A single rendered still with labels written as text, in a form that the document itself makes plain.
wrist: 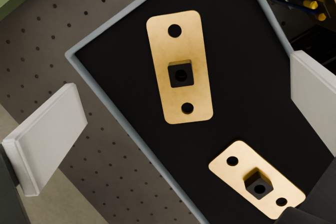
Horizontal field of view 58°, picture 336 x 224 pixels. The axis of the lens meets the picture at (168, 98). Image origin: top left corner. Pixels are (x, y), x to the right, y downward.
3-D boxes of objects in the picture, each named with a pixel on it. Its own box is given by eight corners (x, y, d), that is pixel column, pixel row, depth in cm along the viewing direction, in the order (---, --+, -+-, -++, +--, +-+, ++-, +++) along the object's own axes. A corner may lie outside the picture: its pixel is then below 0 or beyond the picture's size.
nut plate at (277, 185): (307, 195, 26) (312, 205, 25) (273, 218, 27) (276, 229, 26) (238, 136, 24) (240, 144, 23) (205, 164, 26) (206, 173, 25)
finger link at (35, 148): (39, 197, 14) (23, 198, 14) (88, 124, 20) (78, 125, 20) (15, 139, 13) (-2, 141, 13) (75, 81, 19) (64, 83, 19)
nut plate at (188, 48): (213, 117, 24) (214, 124, 23) (166, 123, 24) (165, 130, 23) (199, 8, 21) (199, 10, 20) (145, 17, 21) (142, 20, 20)
